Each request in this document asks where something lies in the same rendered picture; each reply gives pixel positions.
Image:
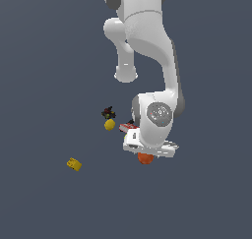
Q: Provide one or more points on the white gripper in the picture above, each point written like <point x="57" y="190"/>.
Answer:
<point x="138" y="144"/>

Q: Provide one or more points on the orange round fruit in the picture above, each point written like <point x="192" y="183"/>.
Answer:
<point x="145" y="158"/>

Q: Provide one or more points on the red and white box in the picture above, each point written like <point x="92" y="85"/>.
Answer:
<point x="126" y="127"/>

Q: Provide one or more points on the yellow lemon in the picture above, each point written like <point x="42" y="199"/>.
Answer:
<point x="109" y="125"/>

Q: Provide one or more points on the dark multicoloured toy figure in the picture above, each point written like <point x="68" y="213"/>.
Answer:
<point x="108" y="112"/>

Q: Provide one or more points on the yellow box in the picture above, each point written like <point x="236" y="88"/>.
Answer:
<point x="74" y="164"/>

